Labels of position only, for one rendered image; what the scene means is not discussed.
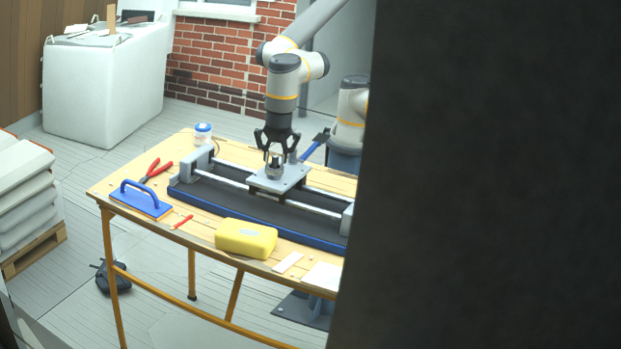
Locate white bulk bag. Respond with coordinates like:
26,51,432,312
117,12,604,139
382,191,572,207
41,18,172,151

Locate dark bush knob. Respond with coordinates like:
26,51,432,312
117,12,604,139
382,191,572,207
263,154,286,181

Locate white tile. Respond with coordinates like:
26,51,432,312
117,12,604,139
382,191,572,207
299,260,344,294

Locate black knee pad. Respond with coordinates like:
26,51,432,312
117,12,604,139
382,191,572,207
89,257,134,296

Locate red pencil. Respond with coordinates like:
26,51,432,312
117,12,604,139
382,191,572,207
169,213,195,231

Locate brown wooden fence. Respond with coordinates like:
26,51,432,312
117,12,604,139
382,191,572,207
0,0,119,128

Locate grey scoring carriage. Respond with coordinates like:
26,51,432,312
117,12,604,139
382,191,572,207
245,159,313,197

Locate yellow sponge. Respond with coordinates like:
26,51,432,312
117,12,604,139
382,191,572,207
213,216,280,262

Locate blue breaker handle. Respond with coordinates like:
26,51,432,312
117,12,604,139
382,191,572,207
297,127,332,164

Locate grey drainpipe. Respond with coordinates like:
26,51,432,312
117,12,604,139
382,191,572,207
297,0,317,119

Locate clear jar with blue lid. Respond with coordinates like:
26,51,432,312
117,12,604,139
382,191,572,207
193,121,214,148

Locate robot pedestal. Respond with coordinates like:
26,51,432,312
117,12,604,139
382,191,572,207
270,137,364,334

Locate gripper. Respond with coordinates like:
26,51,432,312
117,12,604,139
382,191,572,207
253,111,302,165

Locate orange trestle table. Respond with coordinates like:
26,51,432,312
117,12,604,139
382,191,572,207
85,126,360,349

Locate red handled pliers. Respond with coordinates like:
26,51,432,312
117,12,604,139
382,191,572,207
138,156,175,185

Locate blue grout float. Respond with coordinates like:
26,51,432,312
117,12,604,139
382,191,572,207
108,177,175,223

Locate white framed window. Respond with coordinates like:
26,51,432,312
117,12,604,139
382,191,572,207
171,0,263,24

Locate wooden pallet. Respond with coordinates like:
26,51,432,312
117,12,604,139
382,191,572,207
0,220,68,283

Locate blue and black tile cutter body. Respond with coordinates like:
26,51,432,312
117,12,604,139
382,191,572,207
166,144,356,257

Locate large dark panel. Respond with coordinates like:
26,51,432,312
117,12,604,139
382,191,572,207
325,0,621,349

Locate narrow beige tile strip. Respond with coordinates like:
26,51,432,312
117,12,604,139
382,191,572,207
271,250,306,276

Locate dark flat board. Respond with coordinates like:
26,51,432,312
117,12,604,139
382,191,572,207
119,9,157,26

